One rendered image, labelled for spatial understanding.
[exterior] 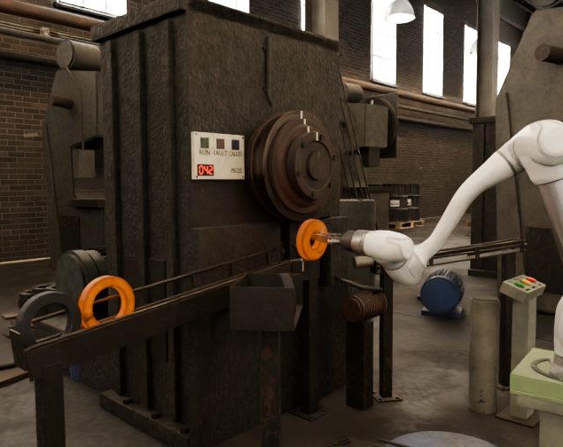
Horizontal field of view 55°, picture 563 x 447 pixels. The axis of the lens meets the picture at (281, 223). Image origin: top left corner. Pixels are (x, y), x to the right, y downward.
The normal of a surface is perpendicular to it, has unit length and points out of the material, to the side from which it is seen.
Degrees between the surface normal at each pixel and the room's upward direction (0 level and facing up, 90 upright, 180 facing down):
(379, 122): 92
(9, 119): 90
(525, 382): 90
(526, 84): 90
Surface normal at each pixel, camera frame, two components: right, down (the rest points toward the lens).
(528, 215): -0.84, 0.04
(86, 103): -0.55, 0.07
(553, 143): -0.18, -0.05
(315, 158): 0.73, 0.04
